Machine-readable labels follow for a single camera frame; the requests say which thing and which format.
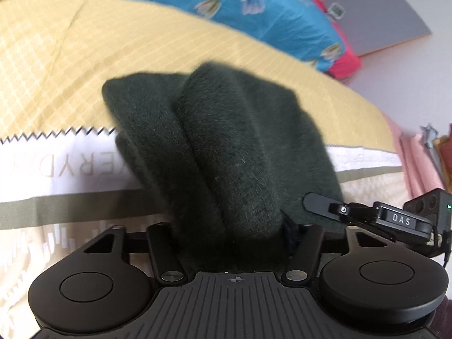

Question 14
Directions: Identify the grey board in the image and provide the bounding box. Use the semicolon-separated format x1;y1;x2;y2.
324;0;431;56

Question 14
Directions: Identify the red blanket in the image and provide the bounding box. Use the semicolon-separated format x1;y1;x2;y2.
299;0;362;81

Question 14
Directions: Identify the yellow beige patterned bedsheet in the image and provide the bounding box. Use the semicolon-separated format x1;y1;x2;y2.
1;0;411;338

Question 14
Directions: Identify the dark green knit garment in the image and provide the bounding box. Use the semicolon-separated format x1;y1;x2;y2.
101;61;346;273

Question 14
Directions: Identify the pink fabric at bedside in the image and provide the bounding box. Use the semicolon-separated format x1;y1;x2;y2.
384;115;451;198

